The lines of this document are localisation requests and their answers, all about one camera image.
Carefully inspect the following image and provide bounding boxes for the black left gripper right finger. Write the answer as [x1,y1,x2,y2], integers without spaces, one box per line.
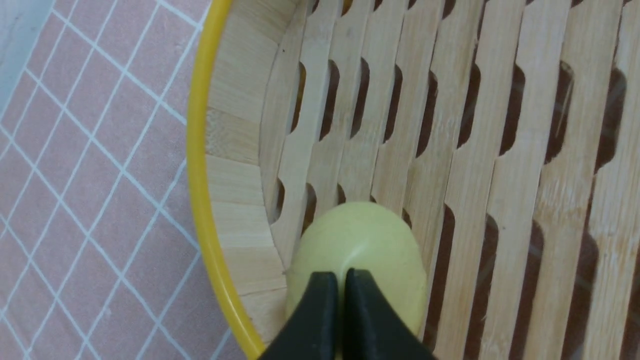
[342,268,436,360]

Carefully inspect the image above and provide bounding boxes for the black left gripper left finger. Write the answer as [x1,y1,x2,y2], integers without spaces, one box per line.
[259,272,339,360]

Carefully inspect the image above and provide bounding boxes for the yellow steamed bun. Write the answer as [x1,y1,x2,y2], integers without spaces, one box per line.
[285,202,429,359]

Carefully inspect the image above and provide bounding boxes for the pink checkered tablecloth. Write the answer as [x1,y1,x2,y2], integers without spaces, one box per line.
[1,0,245,360]

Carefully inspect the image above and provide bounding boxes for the bamboo steamer basket yellow rim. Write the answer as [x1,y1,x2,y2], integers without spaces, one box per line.
[187,0,639,360]

